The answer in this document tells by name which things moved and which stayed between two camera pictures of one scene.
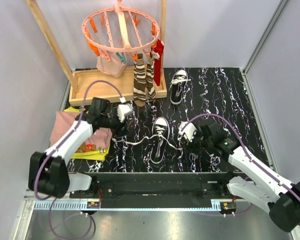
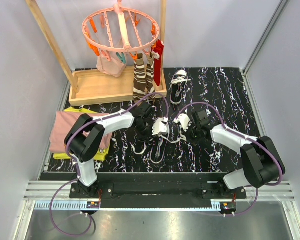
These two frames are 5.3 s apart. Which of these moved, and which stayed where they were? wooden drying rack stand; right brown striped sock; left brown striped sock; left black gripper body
Moved: left black gripper body
Stayed: wooden drying rack stand; right brown striped sock; left brown striped sock
